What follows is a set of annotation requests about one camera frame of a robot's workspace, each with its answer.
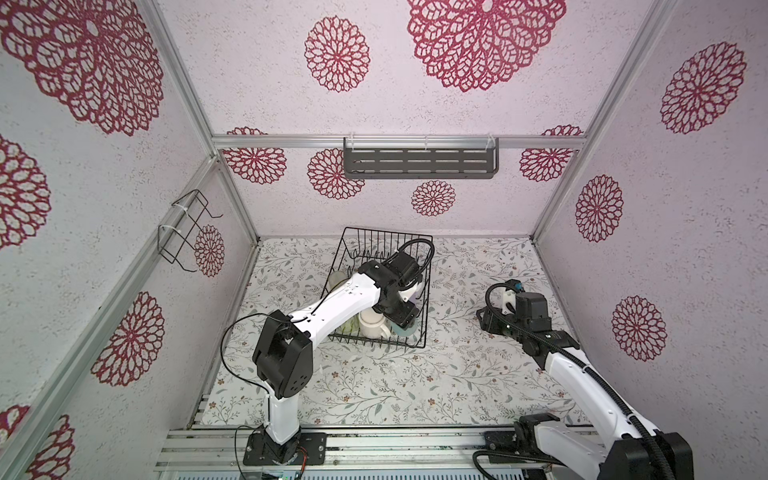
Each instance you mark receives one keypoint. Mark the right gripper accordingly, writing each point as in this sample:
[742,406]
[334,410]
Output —
[489,320]

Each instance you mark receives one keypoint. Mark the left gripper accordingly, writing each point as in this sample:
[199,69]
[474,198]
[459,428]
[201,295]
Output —
[405,318]

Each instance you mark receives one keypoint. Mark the red and white mug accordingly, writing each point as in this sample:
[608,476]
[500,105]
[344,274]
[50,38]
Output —
[373,325]

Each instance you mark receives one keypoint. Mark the teal plastic cup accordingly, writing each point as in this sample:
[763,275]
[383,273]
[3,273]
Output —
[407,331]

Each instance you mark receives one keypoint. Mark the light green glass cup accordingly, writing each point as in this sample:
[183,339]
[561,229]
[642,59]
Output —
[350,327]

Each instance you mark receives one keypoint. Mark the frosted pale green cup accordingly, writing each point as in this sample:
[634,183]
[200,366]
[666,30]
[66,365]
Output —
[336,279]

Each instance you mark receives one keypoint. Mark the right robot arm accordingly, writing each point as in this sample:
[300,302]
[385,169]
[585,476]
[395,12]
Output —
[630,447]

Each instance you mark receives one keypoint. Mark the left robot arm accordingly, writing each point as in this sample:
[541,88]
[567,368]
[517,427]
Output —
[284,354]

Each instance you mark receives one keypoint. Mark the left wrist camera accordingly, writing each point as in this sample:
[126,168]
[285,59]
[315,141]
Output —
[405,268]

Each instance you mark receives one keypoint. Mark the black wire dish rack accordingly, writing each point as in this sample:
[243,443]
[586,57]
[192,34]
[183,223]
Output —
[359,245]

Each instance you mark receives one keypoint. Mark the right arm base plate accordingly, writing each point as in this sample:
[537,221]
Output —
[504,447]

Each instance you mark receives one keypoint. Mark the grey wall shelf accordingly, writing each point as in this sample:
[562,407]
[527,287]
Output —
[424,163]

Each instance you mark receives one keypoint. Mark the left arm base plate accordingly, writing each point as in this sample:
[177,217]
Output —
[303,449]

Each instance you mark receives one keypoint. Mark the black wire wall holder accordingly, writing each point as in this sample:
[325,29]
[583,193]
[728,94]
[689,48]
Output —
[192,242]

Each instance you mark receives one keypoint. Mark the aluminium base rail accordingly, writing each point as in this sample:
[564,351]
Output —
[401,450]

